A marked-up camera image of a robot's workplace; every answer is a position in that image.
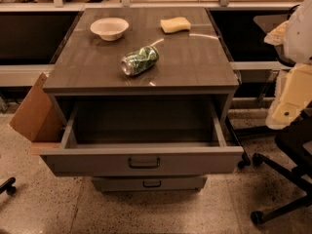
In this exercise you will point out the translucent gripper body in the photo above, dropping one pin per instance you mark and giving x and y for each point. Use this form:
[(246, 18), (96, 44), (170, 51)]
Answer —
[(300, 38)]

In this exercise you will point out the grey top drawer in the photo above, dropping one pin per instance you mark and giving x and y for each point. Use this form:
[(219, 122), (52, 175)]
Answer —
[(143, 138)]

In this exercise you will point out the grey drawer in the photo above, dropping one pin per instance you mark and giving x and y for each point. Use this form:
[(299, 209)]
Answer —
[(143, 138), (149, 183)]

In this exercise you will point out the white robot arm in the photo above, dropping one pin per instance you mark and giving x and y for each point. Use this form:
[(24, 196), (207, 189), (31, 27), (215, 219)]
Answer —
[(303, 13)]

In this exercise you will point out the grey drawer cabinet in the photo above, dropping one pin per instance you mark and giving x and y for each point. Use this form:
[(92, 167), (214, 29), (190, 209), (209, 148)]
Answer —
[(191, 64)]

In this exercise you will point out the grey bottom drawer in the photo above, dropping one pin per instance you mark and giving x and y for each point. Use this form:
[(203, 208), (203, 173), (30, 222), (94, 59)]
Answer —
[(149, 183)]

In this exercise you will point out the black office chair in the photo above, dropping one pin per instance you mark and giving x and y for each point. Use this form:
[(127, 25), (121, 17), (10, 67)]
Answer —
[(273, 194)]

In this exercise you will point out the yellow sponge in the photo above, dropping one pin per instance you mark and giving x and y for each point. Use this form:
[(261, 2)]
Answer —
[(175, 24)]

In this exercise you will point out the green soda can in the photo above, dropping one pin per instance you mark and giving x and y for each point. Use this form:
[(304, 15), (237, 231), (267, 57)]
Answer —
[(139, 61)]

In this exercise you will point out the white bowl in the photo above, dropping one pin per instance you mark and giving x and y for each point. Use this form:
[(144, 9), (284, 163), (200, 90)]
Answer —
[(109, 29)]

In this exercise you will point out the black chair caster left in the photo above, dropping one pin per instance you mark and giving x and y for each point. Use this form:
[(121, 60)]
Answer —
[(8, 186)]

